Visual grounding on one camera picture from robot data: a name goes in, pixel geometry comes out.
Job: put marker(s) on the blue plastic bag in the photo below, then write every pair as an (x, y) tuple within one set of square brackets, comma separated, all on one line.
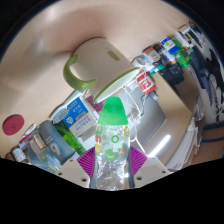
[(50, 165)]

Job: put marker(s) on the small white jar blue label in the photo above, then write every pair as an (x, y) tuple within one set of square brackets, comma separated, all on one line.
[(140, 62)]

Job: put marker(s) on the grey tumbler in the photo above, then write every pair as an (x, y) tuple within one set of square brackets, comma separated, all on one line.
[(50, 138)]

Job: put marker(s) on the red and white can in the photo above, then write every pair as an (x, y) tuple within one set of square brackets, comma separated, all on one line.
[(146, 83)]

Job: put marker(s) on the blue and white carton box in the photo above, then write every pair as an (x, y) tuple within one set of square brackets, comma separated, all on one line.
[(78, 118)]

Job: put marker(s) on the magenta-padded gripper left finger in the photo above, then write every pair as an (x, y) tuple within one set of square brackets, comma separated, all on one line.
[(83, 166)]

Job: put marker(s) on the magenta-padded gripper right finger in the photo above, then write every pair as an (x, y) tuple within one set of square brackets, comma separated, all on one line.
[(140, 165)]

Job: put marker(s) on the maroon snack pouch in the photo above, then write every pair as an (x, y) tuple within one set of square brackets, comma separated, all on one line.
[(96, 106)]

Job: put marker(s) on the green plastic bottle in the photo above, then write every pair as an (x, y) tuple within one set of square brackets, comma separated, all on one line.
[(183, 55)]

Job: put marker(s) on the white LED light bar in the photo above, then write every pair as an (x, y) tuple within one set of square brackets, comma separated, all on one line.
[(160, 146)]

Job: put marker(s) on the glass bottle with gold cap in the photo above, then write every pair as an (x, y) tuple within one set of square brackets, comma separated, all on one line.
[(39, 141)]

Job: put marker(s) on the slim green glass bottle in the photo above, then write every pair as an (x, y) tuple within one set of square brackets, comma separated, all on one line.
[(71, 138)]

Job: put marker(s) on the small dark bottle red label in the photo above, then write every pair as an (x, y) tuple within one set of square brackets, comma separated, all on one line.
[(152, 55)]

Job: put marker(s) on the clear bottle with green cap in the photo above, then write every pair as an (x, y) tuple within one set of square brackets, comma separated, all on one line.
[(112, 133)]

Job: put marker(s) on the small white bottle blue label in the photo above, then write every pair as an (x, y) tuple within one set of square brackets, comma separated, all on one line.
[(168, 45)]

